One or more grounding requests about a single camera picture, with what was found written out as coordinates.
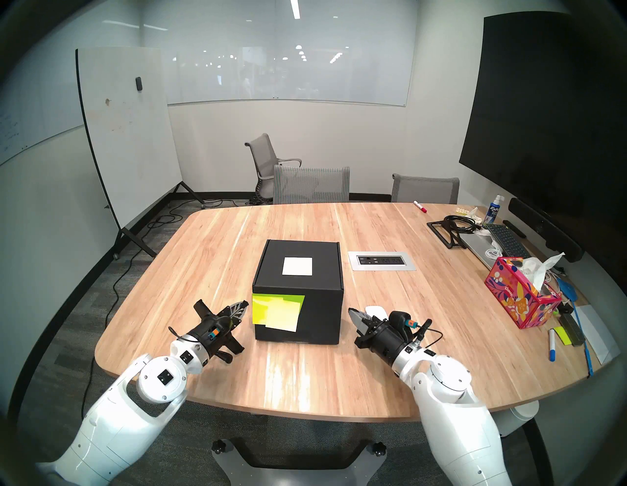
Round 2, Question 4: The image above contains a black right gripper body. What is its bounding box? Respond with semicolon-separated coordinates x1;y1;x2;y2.
355;311;434;366

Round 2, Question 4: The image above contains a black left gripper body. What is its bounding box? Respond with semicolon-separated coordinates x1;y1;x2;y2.
189;300;245;364

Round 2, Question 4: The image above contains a black cardboard box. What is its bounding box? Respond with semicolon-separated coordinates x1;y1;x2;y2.
252;240;344;345

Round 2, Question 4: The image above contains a red floral tissue box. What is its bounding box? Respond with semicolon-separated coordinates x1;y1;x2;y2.
484;257;562;329

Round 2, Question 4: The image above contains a lime green sticky note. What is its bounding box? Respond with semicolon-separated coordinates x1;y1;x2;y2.
252;293;305;325

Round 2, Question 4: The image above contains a yellow sticky note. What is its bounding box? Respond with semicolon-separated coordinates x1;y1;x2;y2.
266;297;302;333

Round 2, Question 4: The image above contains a silver table power panel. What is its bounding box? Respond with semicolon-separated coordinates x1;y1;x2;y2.
348;251;417;271

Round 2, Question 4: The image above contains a black laptop stand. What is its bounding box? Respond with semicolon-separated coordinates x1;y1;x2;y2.
427;219;468;249

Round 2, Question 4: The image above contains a silver laptop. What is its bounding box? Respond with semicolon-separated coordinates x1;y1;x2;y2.
460;233;507;270

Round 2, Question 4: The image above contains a gray mesh office chair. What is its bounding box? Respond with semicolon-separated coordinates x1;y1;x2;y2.
273;165;351;205

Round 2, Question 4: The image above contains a gray plain-back office chair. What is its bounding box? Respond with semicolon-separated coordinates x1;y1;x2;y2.
391;173;460;205

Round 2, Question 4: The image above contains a black keyboard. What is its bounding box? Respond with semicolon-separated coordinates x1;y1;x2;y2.
484;223;532;259

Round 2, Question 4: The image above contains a gray office chair with armrests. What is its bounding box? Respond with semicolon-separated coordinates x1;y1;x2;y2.
244;133;302;204

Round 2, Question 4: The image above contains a white tissue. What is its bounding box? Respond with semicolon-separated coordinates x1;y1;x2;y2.
519;252;565;292

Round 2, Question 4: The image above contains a whiteboard cleaner spray bottle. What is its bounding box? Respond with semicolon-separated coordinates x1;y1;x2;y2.
482;194;505;226

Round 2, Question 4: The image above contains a blue fly swatter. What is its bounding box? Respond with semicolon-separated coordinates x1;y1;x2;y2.
557;277;594;377

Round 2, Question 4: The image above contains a black video conference bar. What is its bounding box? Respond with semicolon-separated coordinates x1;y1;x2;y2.
508;197;584;263

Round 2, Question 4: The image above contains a rolling whiteboard on stand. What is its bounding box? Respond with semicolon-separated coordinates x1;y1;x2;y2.
75;47;206;259

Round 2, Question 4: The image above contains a white paper sheet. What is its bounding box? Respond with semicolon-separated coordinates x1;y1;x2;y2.
573;304;620;365

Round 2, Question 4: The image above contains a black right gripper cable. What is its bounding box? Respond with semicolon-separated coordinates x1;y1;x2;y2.
414;318;444;351

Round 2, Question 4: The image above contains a black floor cable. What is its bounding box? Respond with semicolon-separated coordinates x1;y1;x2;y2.
81;198;221;432

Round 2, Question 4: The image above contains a coiled black cable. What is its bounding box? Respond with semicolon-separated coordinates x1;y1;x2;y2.
443;215;483;233

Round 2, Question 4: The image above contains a glass wall whiteboard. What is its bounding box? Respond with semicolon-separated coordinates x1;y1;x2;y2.
142;0;417;107

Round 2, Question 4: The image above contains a large black wall screen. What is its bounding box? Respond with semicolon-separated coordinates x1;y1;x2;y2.
459;12;627;241

